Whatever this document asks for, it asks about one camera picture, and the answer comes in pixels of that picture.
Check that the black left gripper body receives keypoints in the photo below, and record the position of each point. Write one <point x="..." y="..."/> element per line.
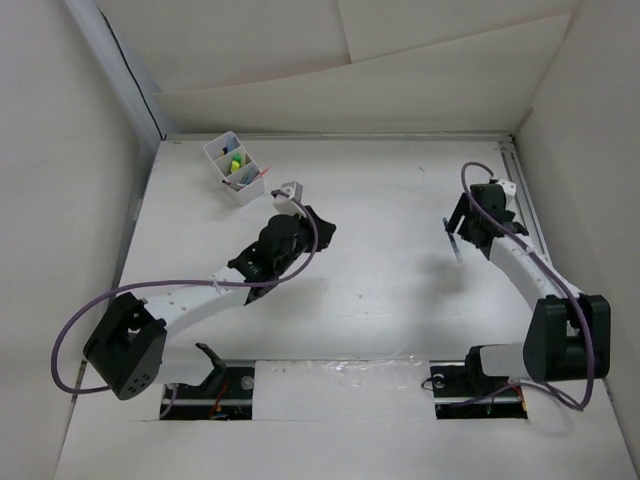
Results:
<point x="302" y="245"/>

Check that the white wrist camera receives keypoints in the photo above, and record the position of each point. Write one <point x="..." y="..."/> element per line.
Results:
<point x="287" y="199"/>
<point x="510" y="190"/>

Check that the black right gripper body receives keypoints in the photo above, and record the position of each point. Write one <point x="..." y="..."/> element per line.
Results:
<point x="463" y="208"/>

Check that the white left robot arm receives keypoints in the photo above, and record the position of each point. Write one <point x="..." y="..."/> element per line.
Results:
<point x="130" y="349"/>

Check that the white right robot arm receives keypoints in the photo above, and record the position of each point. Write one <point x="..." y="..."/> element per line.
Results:
<point x="569" y="329"/>

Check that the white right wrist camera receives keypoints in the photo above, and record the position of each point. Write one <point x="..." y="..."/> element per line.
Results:
<point x="510" y="190"/>

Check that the purple gel pen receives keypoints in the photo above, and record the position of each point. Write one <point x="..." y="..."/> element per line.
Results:
<point x="453" y="242"/>

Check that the white plastic organizer container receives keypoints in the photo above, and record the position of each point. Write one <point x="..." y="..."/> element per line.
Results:
<point x="221" y="169"/>

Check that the black gold-banded pencil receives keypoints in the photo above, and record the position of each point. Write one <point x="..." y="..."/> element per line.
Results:
<point x="234" y="186"/>

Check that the pink gel pen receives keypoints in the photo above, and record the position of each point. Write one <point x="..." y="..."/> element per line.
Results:
<point x="262" y="172"/>

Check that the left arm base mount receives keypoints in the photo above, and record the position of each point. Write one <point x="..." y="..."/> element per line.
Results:
<point x="200" y="385"/>

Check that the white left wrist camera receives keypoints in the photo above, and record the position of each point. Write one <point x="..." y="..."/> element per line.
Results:
<point x="287" y="199"/>

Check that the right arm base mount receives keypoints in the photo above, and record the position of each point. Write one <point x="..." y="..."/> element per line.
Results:
<point x="462" y="391"/>

